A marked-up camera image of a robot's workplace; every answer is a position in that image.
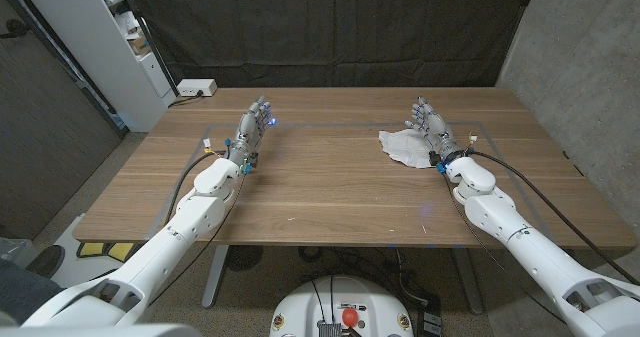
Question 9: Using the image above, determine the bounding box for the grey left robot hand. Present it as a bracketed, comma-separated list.
[227, 95, 276, 174]

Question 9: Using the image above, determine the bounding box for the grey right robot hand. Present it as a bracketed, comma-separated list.
[404, 96, 466, 166]

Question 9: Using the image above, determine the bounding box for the white cloth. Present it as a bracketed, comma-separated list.
[378, 128, 441, 169]

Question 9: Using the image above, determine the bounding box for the white power strip box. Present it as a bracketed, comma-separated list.
[176, 78, 218, 98]

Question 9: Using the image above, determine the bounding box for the black backdrop curtain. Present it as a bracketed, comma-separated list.
[122, 0, 539, 89]

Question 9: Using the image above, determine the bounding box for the black backdrop stand pole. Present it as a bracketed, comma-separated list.
[115, 0, 180, 97]

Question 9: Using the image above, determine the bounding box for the cardboard box on shelf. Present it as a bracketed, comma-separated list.
[127, 34, 151, 56]

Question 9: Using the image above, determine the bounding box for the grey table leg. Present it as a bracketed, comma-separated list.
[201, 245, 230, 309]
[452, 248, 485, 316]

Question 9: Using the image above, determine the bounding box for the white shelf cabinet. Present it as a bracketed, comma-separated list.
[14, 0, 177, 133]

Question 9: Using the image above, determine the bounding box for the white robot torso base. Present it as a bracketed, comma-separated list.
[269, 275, 415, 337]

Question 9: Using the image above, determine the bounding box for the black floor power strip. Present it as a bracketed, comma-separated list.
[416, 296, 444, 337]

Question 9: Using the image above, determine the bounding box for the white floor mat yellow print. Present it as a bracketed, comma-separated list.
[49, 214, 151, 288]

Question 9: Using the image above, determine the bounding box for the dark brown shoe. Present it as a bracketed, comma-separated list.
[25, 245, 66, 278]

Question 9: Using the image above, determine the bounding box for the person leg in blue jeans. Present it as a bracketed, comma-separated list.
[0, 258, 64, 326]

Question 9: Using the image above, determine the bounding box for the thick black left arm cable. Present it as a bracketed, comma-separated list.
[164, 149, 229, 226]

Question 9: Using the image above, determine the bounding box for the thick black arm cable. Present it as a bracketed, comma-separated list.
[467, 149, 640, 286]
[164, 149, 229, 226]

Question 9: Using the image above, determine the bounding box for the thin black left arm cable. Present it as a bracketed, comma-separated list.
[149, 174, 246, 306]

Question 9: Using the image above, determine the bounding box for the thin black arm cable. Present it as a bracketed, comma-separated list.
[149, 174, 246, 306]
[442, 171, 566, 323]

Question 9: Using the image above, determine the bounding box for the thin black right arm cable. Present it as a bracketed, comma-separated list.
[442, 171, 566, 323]

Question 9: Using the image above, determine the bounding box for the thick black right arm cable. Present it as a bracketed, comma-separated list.
[467, 149, 640, 286]

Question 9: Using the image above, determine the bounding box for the black door handle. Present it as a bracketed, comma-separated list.
[0, 19, 31, 41]

